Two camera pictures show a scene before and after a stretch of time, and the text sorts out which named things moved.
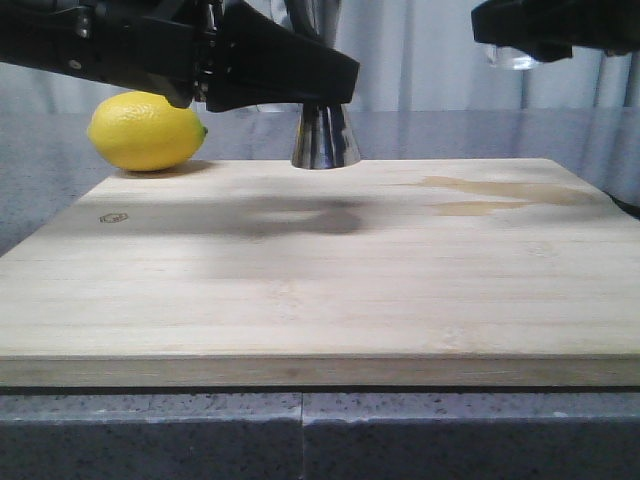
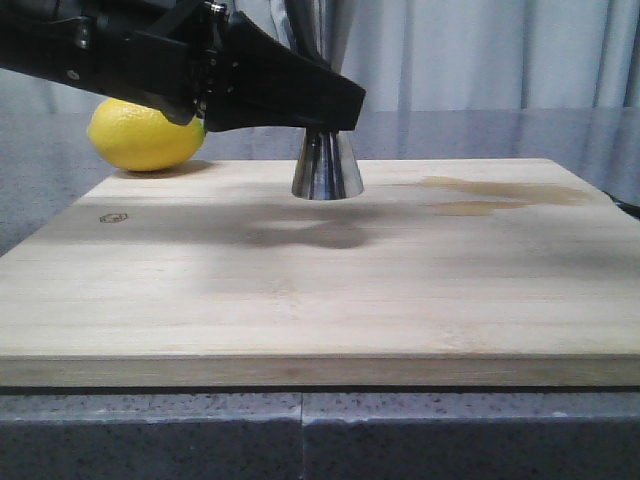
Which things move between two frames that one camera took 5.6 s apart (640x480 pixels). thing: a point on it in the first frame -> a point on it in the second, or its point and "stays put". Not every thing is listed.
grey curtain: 416,57 stays put
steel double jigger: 324,136 -> 327,167
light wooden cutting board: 397,273 stays put
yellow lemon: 141,131 stays put
